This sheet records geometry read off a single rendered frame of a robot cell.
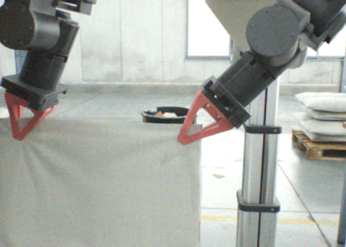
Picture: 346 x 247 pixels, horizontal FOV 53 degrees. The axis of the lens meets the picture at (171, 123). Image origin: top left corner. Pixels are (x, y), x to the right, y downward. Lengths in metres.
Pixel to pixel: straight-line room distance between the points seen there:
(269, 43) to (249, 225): 0.86
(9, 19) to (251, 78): 0.31
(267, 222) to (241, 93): 0.77
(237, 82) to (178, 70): 8.08
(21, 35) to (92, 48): 8.45
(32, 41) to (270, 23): 0.28
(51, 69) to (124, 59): 8.19
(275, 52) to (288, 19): 0.04
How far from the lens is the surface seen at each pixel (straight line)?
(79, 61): 9.04
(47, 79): 0.55
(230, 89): 0.47
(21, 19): 0.47
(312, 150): 3.95
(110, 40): 8.79
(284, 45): 0.41
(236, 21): 0.95
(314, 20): 0.49
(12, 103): 0.58
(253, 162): 1.12
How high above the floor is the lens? 1.19
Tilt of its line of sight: 13 degrees down
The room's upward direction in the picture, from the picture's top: straight up
